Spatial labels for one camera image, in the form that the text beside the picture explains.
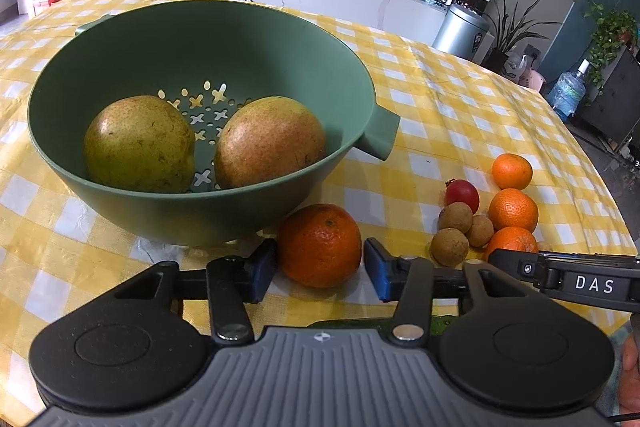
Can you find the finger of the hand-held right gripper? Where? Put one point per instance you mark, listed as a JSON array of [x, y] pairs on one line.
[[517, 263]]

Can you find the brown longan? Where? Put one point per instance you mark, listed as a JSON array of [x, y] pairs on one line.
[[455, 217], [449, 247], [481, 231]]

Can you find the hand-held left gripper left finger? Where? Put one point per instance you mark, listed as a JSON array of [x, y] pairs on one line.
[[262, 269]]

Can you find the long-leaf potted plant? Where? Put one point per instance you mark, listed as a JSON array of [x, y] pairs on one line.
[[510, 27]]

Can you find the yellow checked tablecloth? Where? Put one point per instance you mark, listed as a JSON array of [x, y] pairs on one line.
[[450, 107]]

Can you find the small tangerine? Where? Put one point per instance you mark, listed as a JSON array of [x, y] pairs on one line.
[[512, 171], [513, 209], [510, 239]]

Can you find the black cabinet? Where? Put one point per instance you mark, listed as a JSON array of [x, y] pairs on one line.
[[612, 102]]

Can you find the red orange box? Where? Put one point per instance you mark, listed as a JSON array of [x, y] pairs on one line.
[[45, 1]]

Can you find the red cherry tomato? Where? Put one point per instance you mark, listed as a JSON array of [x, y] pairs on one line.
[[462, 195]]

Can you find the leafy potted plant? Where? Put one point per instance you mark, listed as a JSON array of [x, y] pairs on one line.
[[612, 29]]

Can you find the large water bottle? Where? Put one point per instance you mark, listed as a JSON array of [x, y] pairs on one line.
[[566, 94]]

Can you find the large orange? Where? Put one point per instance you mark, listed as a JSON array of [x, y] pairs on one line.
[[320, 247]]

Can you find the green colander bowl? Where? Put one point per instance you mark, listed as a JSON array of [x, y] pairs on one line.
[[150, 217]]

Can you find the silver trash can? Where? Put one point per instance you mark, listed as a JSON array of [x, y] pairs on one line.
[[460, 32]]

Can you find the green cucumber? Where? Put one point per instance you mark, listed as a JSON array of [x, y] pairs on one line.
[[350, 323]]

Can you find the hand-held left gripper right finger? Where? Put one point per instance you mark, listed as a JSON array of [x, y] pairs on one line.
[[380, 269]]

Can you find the person's right hand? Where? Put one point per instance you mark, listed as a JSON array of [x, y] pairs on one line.
[[632, 372]]

